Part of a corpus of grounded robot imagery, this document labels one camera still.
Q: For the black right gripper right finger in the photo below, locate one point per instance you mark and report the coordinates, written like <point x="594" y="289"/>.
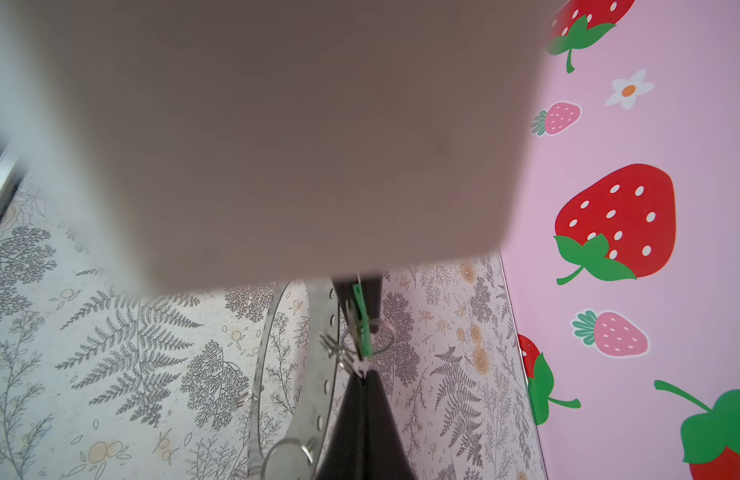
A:
<point x="384" y="455"/>

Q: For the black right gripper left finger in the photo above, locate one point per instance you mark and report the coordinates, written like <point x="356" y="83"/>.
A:
<point x="344" y="459"/>

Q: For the clear acrylic keyring holder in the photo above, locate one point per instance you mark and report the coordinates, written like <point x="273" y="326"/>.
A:
<point x="297" y="454"/>

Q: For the silver key green tag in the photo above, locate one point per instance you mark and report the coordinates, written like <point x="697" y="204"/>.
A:
<point x="363" y="335"/>

